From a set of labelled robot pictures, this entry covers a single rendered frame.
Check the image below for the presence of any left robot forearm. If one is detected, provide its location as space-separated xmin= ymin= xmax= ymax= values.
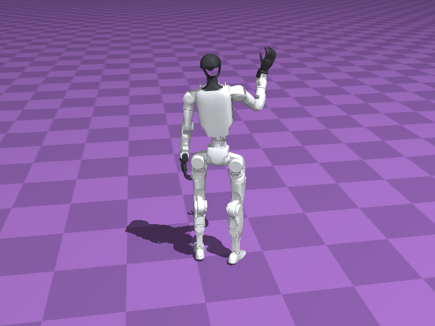
xmin=179 ymin=121 xmax=191 ymax=159

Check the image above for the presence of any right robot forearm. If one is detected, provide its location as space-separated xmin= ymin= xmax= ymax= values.
xmin=254 ymin=73 xmax=267 ymax=109

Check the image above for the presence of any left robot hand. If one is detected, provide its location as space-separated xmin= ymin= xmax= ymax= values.
xmin=179 ymin=153 xmax=192 ymax=181

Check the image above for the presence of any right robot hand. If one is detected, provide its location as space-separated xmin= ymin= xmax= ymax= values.
xmin=256 ymin=47 xmax=276 ymax=78

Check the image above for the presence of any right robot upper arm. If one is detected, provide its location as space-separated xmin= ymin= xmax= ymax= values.
xmin=229 ymin=85 xmax=263 ymax=111

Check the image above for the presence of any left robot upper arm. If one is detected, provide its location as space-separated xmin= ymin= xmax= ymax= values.
xmin=183 ymin=90 xmax=196 ymax=132

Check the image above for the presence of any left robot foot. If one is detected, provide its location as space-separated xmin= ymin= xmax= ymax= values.
xmin=194 ymin=242 xmax=205 ymax=259

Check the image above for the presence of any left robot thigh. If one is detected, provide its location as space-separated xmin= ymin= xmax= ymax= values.
xmin=191 ymin=150 xmax=207 ymax=214

